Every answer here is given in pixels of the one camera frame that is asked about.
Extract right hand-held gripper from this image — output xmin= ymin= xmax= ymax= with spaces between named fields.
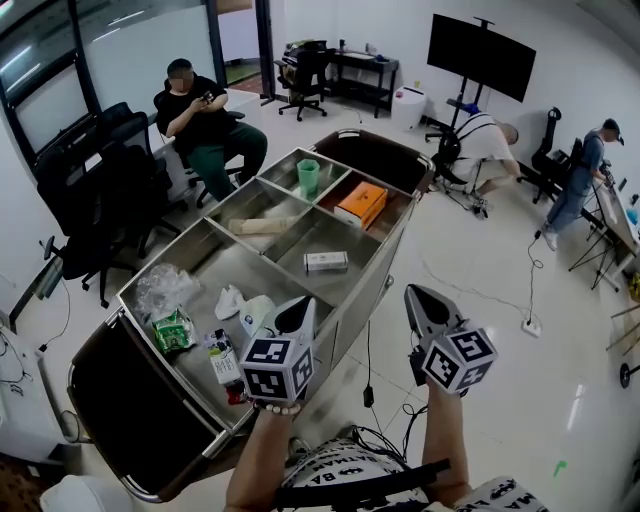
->
xmin=403 ymin=284 xmax=499 ymax=399

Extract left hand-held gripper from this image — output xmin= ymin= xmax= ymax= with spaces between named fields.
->
xmin=239 ymin=296 xmax=318 ymax=403

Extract stainless steel compartment cart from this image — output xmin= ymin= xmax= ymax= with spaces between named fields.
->
xmin=67 ymin=128 xmax=436 ymax=504

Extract small white box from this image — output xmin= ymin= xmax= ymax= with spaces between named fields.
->
xmin=303 ymin=250 xmax=349 ymax=273

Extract person's left forearm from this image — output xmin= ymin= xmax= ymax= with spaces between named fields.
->
xmin=224 ymin=402 xmax=302 ymax=512

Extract person's right forearm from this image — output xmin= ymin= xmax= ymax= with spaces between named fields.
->
xmin=422 ymin=387 xmax=474 ymax=504

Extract white tissue pack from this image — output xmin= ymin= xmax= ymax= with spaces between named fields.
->
xmin=238 ymin=294 xmax=276 ymax=337

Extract white milk carton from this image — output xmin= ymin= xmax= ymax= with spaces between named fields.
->
xmin=204 ymin=328 xmax=242 ymax=385

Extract beige paper roll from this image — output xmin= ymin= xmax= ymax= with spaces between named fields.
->
xmin=228 ymin=215 xmax=297 ymax=236

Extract green snack packet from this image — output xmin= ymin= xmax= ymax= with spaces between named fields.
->
xmin=151 ymin=308 xmax=197 ymax=355

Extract clear plastic bag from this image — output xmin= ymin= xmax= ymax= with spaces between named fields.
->
xmin=134 ymin=263 xmax=201 ymax=321

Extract orange box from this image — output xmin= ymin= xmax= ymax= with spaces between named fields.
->
xmin=333 ymin=180 xmax=389 ymax=230

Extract green plastic cup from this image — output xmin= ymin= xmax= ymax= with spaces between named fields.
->
xmin=296 ymin=158 xmax=321 ymax=197

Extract white printed clothing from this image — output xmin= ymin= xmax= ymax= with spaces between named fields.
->
xmin=282 ymin=437 xmax=549 ymax=512

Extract white work table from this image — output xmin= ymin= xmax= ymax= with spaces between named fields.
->
xmin=569 ymin=174 xmax=640 ymax=291

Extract white round appliance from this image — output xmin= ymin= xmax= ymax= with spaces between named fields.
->
xmin=391 ymin=85 xmax=428 ymax=132

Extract black television stand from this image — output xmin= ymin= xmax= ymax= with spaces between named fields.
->
xmin=446 ymin=16 xmax=496 ymax=134

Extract large black television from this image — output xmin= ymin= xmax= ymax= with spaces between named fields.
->
xmin=426 ymin=13 xmax=538 ymax=104

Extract black desk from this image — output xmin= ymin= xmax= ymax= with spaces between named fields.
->
xmin=327 ymin=49 xmax=400 ymax=119

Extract white round container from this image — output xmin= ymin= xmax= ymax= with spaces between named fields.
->
xmin=39 ymin=474 xmax=134 ymax=512

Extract beige bead bracelet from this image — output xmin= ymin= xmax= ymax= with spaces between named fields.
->
xmin=252 ymin=399 xmax=302 ymax=416

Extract black adapter with cable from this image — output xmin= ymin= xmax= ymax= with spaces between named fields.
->
xmin=362 ymin=322 xmax=376 ymax=407

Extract black floor cable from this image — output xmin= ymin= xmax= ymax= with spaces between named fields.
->
xmin=527 ymin=229 xmax=546 ymax=321

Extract black body strap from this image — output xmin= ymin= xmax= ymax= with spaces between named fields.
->
xmin=272 ymin=458 xmax=451 ymax=506

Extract wooden frame sticks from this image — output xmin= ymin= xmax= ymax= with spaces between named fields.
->
xmin=605 ymin=303 xmax=640 ymax=354

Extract wire mesh waste bin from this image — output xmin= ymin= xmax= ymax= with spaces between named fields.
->
xmin=59 ymin=409 xmax=91 ymax=444

